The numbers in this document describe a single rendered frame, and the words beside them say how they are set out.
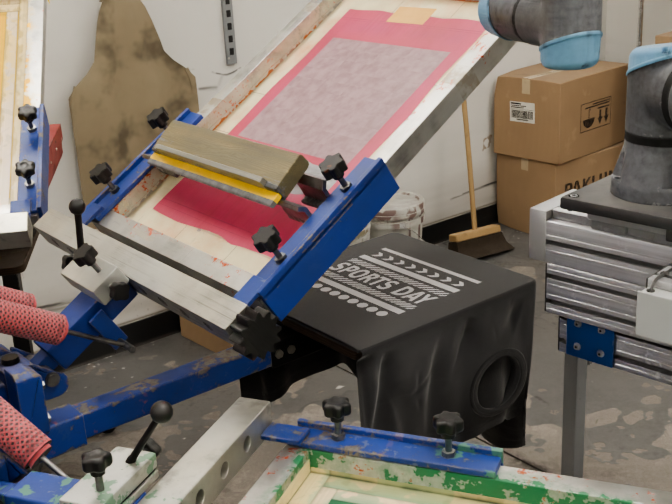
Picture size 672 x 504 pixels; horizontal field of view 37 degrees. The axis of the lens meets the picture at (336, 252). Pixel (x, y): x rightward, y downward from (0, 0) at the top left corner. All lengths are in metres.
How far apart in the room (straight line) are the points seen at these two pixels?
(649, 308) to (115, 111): 2.72
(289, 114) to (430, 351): 0.53
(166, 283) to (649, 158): 0.77
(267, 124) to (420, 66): 0.33
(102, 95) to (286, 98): 1.88
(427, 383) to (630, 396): 1.82
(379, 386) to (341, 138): 0.46
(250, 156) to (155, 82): 2.24
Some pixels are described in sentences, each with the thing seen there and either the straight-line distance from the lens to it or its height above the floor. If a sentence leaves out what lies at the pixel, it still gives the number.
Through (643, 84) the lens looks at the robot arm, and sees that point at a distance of 1.57.
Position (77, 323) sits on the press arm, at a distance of 1.70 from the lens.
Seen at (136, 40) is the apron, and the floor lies 1.22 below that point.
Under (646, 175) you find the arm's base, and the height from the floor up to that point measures 1.30.
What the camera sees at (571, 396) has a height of 0.55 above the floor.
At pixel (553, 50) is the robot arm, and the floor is 1.53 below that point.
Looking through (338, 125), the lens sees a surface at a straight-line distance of 1.86.
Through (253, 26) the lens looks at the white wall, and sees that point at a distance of 4.24.
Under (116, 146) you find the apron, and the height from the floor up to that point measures 0.85.
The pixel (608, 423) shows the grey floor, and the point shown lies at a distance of 3.53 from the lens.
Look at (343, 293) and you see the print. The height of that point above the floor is 0.95.
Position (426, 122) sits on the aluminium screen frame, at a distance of 1.69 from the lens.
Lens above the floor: 1.73
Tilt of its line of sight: 20 degrees down
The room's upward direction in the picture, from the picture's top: 3 degrees counter-clockwise
